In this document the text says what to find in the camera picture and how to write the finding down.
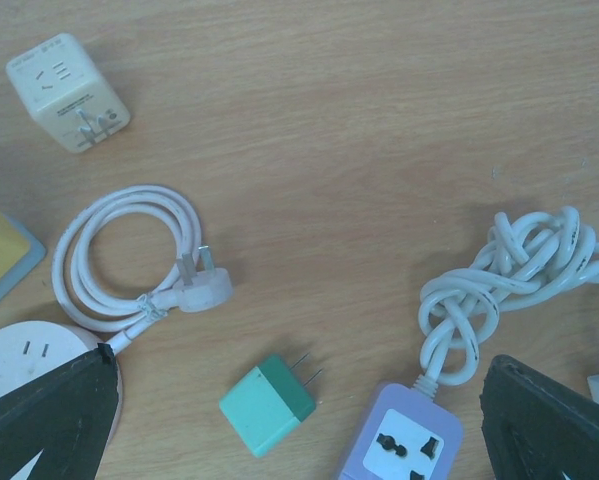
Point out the beige cube socket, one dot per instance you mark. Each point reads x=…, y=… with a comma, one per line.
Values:
x=64, y=92

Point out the purple power strip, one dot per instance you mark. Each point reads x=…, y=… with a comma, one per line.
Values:
x=402, y=435

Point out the green charger plug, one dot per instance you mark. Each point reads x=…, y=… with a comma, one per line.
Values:
x=268, y=403

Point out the pink round socket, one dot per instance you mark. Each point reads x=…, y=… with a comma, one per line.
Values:
x=30, y=349

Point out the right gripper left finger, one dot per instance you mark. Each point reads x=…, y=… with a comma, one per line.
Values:
x=62, y=419

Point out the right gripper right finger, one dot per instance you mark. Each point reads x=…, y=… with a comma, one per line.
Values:
x=536, y=428

